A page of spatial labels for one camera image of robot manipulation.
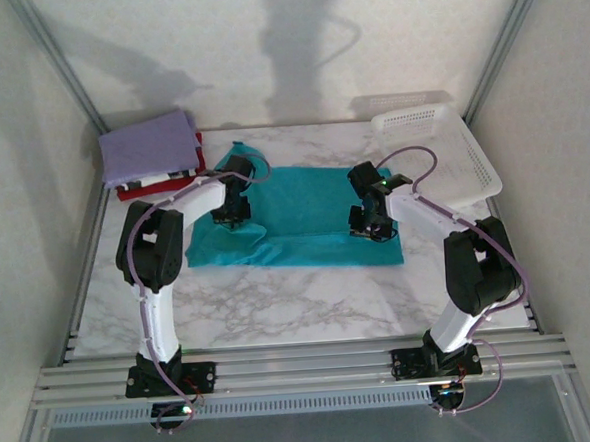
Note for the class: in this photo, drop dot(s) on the teal t-shirt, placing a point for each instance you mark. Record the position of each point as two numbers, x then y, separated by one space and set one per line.
299 206

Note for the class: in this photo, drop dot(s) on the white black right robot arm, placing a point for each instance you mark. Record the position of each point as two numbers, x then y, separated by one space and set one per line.
456 321

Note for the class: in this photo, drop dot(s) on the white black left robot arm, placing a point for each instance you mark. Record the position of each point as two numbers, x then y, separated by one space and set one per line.
155 314

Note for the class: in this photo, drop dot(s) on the white printed folded t-shirt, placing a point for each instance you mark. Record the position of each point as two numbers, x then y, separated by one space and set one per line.
145 181

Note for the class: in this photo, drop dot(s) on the purple folded t-shirt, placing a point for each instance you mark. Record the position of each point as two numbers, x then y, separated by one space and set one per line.
145 147

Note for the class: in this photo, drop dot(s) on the white perforated plastic basket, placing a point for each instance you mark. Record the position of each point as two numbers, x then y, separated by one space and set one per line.
445 141

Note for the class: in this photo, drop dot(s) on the small circuit board green LED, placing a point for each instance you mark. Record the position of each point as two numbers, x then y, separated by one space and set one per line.
448 397
179 413

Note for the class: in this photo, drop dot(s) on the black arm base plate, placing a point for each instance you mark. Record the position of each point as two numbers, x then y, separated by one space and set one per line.
204 374
409 361

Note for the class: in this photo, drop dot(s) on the aluminium front frame rail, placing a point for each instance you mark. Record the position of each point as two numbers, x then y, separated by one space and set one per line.
304 368

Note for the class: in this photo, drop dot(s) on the aluminium upright frame post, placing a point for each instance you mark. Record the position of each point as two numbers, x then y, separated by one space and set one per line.
60 65
504 43

